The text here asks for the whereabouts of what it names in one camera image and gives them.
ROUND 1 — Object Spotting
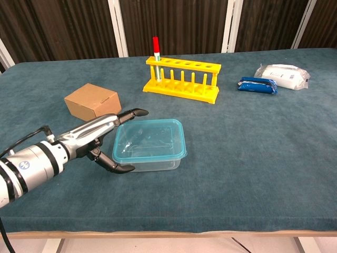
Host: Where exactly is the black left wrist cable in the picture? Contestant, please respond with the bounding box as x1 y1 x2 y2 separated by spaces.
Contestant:
0 125 55 159

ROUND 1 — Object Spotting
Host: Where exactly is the red-capped test tube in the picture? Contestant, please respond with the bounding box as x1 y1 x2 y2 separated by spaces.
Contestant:
152 36 162 81

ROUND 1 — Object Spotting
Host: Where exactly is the yellow test tube rack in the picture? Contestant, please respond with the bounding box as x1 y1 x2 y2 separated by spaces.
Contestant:
142 56 221 104

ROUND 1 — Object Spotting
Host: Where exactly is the white plastic packet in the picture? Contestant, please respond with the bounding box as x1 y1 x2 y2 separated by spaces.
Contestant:
254 63 312 92

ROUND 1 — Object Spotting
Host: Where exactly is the white frame post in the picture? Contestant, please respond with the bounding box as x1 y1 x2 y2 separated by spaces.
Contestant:
107 0 129 58
0 38 16 70
290 0 316 50
222 0 243 54

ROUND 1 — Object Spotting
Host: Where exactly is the black hanging cable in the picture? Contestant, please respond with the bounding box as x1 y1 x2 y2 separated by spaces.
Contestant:
0 215 12 253

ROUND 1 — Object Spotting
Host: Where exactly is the small teal box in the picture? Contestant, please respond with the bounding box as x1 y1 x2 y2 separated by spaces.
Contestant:
112 118 188 165

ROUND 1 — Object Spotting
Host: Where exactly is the brown cardboard box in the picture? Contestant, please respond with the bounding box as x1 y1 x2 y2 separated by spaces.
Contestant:
64 83 122 122

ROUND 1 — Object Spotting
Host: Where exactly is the clear plastic food container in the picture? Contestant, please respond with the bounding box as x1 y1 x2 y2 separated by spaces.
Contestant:
122 151 183 172

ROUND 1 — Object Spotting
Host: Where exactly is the blue snack packet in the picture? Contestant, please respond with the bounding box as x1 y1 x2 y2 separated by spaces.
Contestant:
236 76 279 96

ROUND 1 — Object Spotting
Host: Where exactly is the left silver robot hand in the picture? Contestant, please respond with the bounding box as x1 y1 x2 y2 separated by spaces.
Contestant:
55 108 150 175

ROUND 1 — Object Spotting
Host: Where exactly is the teal table cloth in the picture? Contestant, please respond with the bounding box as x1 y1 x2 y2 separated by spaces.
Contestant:
0 47 337 234

